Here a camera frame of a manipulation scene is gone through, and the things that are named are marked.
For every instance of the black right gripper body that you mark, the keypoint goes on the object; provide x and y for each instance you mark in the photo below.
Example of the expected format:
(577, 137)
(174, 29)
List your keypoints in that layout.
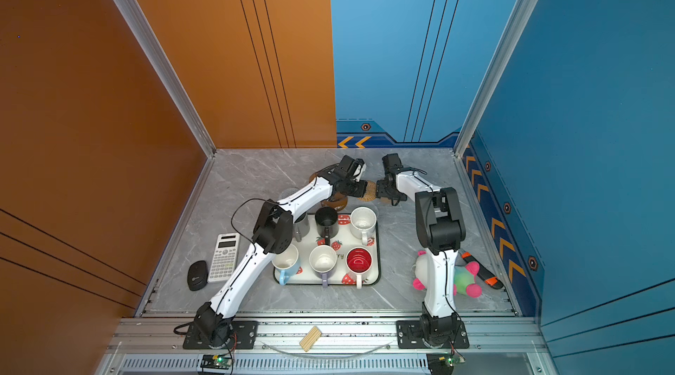
(383, 190)

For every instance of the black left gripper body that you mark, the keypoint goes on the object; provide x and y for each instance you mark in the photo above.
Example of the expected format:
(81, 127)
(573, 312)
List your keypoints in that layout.
(354, 188)

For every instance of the cork paw print coaster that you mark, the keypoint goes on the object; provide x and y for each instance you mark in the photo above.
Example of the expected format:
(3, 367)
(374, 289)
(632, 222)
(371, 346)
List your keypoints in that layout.
(370, 192)

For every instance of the dark brown wooden round coaster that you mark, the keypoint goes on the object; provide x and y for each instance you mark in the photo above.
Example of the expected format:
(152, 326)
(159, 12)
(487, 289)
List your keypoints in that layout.
(337, 201)

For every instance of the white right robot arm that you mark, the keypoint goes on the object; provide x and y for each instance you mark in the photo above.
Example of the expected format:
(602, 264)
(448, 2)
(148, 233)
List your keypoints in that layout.
(440, 230)

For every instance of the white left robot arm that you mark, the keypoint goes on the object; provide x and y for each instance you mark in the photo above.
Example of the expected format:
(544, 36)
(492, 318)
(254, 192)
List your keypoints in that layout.
(272, 235)

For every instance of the black mug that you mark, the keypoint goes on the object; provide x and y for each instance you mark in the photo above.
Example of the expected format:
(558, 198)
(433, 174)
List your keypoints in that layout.
(327, 226)

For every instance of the grey metal mug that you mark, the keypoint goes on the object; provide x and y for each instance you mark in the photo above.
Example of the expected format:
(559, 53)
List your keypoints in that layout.
(301, 227)

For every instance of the red inside white mug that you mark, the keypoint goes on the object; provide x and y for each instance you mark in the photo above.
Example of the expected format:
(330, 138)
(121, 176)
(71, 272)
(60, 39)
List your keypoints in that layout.
(359, 262)

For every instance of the white strawberry pattern tray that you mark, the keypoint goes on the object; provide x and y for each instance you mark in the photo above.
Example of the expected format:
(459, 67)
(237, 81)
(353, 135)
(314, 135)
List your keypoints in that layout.
(342, 243)

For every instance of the colourful plush toy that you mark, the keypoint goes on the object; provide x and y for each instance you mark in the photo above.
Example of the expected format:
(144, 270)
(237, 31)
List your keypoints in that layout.
(465, 277)

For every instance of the black orange utility knife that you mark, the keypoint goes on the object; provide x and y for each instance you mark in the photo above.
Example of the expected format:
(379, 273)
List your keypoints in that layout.
(483, 273)

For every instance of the white calculator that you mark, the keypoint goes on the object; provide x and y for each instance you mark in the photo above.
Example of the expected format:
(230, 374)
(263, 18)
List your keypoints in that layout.
(224, 260)

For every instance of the small wooden block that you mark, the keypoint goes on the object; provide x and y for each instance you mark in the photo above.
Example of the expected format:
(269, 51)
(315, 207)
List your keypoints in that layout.
(310, 339)

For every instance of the black computer mouse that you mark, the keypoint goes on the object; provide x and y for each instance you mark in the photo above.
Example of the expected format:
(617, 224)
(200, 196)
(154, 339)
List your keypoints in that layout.
(197, 276)

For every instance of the circuit board right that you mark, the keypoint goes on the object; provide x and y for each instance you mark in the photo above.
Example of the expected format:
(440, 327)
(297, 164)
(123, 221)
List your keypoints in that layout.
(443, 364)

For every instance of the green circuit board left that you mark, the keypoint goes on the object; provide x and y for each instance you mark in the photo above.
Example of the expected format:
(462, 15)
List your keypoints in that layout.
(216, 364)

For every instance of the white mug purple handle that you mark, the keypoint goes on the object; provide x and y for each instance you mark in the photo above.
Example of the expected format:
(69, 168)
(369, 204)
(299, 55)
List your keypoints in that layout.
(323, 260)

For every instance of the white mug blue handle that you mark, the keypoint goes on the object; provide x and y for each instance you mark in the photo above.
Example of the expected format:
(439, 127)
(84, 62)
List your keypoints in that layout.
(287, 264)

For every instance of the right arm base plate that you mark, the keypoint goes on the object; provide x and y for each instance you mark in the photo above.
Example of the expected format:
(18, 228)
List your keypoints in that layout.
(413, 335)

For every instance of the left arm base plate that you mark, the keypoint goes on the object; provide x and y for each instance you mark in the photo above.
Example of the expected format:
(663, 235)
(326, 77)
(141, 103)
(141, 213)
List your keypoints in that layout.
(242, 337)

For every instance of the aluminium front rail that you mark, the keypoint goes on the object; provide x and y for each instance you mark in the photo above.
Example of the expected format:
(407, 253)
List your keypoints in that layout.
(343, 333)

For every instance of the aluminium corner post right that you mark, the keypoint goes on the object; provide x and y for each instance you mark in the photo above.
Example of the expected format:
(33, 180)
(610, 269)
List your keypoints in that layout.
(515, 26)

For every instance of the aluminium corner post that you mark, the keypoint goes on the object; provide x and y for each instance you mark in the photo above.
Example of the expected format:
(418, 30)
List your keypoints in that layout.
(515, 26)
(139, 25)

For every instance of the aluminium corner post left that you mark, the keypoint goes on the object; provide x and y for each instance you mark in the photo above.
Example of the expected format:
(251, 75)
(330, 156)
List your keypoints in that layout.
(139, 25)

